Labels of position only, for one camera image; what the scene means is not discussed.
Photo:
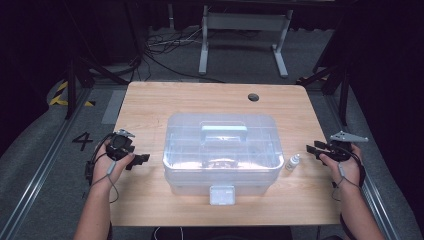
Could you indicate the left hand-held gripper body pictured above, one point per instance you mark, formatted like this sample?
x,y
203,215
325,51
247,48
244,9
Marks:
x,y
118,148

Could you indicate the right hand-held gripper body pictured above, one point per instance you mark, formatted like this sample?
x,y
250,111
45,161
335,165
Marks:
x,y
340,150

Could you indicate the small white bottle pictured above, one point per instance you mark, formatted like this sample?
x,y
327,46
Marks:
x,y
292,163

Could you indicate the clear plastic storage box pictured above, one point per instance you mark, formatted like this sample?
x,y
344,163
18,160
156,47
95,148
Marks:
x,y
223,146

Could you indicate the person's right hand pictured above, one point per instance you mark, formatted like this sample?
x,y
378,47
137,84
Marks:
x,y
350,170

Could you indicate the person's left hand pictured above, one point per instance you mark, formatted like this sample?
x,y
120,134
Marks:
x,y
101,170

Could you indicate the black metal stand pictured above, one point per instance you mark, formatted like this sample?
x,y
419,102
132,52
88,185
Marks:
x,y
343,96
71,86

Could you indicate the dark round table grommet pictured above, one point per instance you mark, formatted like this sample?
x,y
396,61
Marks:
x,y
253,97

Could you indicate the metal floor rail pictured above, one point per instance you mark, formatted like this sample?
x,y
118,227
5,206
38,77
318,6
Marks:
x,y
40,173
378,213

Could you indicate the grey metal table frame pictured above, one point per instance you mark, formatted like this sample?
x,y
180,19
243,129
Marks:
x,y
245,21

